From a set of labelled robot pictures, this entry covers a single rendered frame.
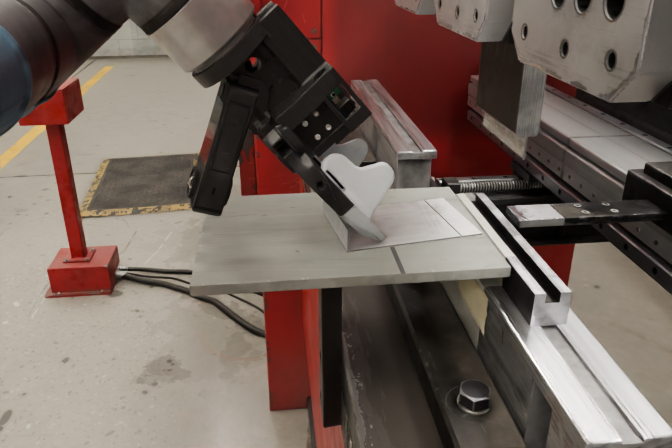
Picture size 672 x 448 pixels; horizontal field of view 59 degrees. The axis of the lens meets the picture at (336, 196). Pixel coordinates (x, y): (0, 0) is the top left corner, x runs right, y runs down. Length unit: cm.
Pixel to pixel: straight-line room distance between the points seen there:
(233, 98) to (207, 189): 8
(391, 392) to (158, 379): 150
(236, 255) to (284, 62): 17
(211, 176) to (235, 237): 8
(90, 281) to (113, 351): 41
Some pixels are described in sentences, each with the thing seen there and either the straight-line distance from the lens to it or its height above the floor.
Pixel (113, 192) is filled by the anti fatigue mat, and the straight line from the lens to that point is 342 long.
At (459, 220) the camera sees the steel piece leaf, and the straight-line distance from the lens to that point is 58.
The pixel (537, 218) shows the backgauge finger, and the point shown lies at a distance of 60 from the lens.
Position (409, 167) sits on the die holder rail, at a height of 94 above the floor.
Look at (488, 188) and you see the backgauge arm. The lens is 107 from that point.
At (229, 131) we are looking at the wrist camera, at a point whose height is 111.
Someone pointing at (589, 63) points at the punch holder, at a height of 119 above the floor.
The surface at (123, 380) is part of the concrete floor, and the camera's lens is 204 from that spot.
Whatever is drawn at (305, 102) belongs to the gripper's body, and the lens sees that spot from 47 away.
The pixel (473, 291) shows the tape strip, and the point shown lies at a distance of 57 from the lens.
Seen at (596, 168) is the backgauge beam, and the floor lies 97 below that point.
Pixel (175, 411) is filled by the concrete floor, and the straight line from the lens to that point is 189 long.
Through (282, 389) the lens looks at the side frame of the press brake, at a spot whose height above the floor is 8.
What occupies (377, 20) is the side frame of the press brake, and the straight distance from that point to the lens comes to 138.
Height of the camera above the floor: 125
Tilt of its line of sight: 23 degrees down
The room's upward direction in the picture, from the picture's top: straight up
